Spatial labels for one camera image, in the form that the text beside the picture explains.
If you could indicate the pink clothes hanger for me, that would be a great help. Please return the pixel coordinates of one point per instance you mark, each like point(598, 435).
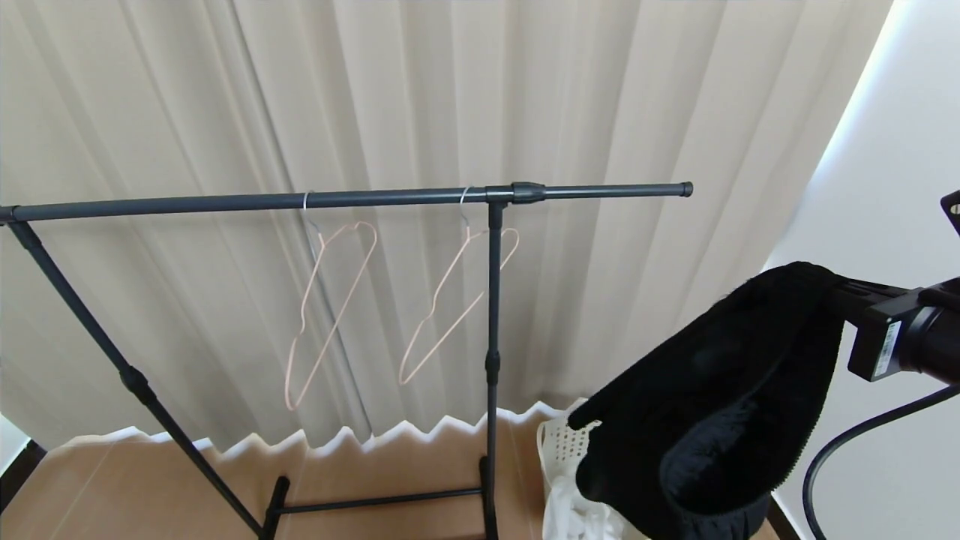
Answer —
point(340, 318)
point(451, 274)

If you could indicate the beige curtain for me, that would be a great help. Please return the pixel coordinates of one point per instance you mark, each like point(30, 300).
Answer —
point(525, 90)

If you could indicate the white laundry basket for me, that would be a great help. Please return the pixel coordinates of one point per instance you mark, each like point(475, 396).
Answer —
point(562, 442)

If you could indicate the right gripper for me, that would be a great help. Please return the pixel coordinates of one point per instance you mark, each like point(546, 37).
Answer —
point(930, 337)

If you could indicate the black clothes rack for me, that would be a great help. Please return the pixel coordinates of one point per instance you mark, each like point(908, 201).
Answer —
point(225, 202)

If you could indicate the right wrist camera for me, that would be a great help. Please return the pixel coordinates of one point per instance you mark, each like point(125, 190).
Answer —
point(949, 225)

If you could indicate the white printed t-shirt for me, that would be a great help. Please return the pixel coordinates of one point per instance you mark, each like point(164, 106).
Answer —
point(574, 517)

